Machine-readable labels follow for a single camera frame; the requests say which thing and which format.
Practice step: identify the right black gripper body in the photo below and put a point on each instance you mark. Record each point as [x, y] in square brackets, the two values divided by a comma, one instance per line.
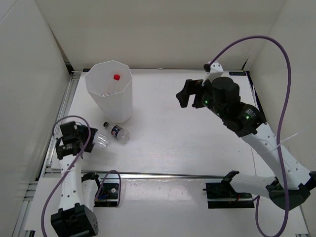
[207, 98]

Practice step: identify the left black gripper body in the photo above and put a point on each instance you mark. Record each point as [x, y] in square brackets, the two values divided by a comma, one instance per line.
[80, 137]

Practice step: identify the blue label white cap bottle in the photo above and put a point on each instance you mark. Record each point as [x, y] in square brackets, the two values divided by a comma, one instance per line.
[100, 140]

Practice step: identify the Pepsi black cap bottle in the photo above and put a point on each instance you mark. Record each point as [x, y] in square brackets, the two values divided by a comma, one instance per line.
[117, 131]

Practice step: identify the red label plastic bottle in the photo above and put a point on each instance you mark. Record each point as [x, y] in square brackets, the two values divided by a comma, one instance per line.
[113, 85]

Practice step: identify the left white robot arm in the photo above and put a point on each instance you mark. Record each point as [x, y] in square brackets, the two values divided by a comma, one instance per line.
[75, 216]

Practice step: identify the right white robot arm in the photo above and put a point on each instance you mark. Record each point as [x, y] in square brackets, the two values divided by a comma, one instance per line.
[291, 183]

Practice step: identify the white octagonal plastic bin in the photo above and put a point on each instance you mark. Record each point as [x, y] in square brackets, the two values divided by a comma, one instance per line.
[117, 107]

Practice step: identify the white zip tie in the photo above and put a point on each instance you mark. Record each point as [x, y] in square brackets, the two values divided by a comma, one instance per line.
[283, 141]

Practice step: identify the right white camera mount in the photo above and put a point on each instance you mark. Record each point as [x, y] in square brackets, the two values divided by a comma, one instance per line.
[214, 70]

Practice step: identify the aluminium frame rail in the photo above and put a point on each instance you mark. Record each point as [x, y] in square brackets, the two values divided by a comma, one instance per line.
[63, 111]

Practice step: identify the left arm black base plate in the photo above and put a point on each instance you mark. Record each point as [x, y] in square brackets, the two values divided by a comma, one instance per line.
[109, 195]

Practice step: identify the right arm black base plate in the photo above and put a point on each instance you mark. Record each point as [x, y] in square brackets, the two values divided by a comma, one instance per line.
[220, 197]

